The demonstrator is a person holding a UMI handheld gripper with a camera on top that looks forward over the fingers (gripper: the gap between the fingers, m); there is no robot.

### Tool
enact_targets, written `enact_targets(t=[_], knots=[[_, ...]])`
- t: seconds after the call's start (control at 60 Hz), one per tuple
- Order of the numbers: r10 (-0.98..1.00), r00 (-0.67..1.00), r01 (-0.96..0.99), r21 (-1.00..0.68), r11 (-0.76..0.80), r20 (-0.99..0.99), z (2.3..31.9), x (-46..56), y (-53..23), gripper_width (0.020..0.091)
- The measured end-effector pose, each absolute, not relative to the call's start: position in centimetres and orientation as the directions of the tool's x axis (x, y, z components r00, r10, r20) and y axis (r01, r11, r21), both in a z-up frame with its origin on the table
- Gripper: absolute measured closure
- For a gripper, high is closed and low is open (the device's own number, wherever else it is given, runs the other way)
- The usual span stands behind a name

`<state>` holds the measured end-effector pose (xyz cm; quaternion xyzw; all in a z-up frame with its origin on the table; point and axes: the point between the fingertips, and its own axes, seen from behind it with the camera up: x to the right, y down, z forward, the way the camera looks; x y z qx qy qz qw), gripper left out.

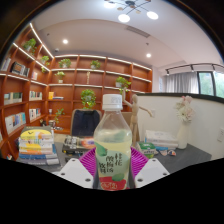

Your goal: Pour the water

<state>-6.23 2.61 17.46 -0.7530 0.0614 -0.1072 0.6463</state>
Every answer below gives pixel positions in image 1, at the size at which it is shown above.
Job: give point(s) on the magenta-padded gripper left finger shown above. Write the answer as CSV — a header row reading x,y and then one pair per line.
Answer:
x,y
76,173

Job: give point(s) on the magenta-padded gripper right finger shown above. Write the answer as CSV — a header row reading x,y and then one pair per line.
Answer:
x,y
151,171

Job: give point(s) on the clear drink bottle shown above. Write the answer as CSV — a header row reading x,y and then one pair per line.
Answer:
x,y
112,150

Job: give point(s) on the green and white box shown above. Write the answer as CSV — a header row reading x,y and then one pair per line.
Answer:
x,y
146,150

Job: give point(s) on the stack of dark books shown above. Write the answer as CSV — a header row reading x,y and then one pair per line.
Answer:
x,y
78,143

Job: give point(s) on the stack of white books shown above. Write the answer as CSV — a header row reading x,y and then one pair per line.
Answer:
x,y
161,138

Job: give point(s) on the stack of colourful books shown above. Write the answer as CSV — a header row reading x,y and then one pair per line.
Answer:
x,y
36,146

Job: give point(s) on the white vase with pale flowers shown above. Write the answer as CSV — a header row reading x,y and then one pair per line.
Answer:
x,y
183,133

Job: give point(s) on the dark office chair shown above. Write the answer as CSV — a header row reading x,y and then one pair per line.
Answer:
x,y
85,122

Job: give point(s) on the wooden artist mannequin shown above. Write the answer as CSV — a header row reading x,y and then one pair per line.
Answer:
x,y
134,116

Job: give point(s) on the tan chair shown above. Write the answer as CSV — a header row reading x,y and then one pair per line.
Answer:
x,y
126,118

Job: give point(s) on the grey curtain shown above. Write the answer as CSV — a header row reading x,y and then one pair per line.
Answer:
x,y
181,82

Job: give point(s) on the window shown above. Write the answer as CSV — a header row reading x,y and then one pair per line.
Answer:
x,y
211,83

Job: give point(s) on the black ceiling track light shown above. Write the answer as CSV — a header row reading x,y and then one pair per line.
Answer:
x,y
193,66

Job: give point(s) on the round recessed ceiling light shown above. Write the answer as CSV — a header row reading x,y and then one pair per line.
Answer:
x,y
148,55
65,41

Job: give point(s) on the ceiling air vent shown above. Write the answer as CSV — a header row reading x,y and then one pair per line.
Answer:
x,y
138,31

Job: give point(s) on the branched ceiling lamp, round lights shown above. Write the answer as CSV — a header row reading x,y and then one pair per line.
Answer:
x,y
128,8

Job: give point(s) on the white wall outlet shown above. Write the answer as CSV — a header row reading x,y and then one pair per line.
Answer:
x,y
220,134

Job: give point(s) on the wooden wall shelf unit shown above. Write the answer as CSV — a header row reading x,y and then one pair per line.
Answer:
x,y
26,96

